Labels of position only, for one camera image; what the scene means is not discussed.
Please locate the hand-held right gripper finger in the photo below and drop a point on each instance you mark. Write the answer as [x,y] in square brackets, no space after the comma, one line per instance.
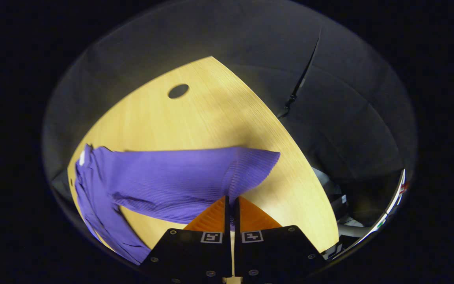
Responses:
[237,225]
[227,225]

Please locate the purple shirt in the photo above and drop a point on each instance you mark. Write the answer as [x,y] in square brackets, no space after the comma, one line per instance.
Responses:
[179,177]

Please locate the black backdrop cloth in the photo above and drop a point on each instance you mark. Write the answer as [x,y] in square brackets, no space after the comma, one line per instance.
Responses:
[349,118]

